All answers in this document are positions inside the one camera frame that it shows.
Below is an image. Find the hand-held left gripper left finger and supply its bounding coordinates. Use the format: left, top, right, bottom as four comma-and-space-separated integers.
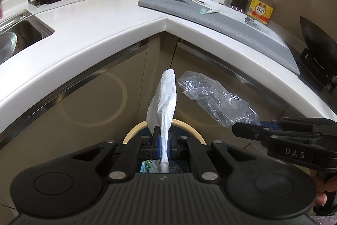
70, 126, 162, 184

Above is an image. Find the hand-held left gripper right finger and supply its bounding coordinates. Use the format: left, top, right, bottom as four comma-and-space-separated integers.
168, 136, 260, 184

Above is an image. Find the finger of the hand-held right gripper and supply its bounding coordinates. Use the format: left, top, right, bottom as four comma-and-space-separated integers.
259, 117, 337, 133
232, 122, 316, 144

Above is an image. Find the green white snack bag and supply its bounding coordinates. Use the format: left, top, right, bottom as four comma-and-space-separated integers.
139, 159, 161, 174

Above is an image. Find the blue trash bag liner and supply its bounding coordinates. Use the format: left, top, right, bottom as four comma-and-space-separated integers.
132, 125, 201, 174

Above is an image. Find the cream round trash bin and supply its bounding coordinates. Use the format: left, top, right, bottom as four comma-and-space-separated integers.
122, 120, 207, 174

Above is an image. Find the clear plastic bag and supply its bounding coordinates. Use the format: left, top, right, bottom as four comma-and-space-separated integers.
178, 71, 261, 128

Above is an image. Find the white plastic bag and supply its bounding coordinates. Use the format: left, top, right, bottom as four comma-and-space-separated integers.
146, 69, 177, 173

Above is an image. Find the person's right hand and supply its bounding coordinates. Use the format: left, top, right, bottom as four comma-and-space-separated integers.
311, 171, 327, 207

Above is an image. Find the black gas stove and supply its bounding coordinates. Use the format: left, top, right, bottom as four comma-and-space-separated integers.
288, 46, 337, 99

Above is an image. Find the beige cabinet door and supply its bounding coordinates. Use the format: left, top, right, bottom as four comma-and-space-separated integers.
171, 40, 324, 152
0, 43, 158, 215

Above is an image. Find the black wok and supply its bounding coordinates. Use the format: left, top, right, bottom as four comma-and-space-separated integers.
300, 16, 337, 57

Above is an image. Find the grey mat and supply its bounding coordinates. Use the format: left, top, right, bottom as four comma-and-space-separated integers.
137, 0, 301, 75

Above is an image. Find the cooking wine jug yellow label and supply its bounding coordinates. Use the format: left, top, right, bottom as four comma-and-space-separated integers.
246, 0, 278, 26

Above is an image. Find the teal white toothbrush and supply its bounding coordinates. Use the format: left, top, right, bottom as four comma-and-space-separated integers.
199, 7, 221, 15

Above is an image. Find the stainless steel sink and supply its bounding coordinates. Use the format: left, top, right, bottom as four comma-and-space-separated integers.
0, 9, 56, 65

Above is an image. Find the metal bowl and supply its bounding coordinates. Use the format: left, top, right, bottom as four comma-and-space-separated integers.
0, 31, 20, 62

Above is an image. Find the beige cabinet corner post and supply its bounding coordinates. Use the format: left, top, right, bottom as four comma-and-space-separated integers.
143, 30, 182, 120

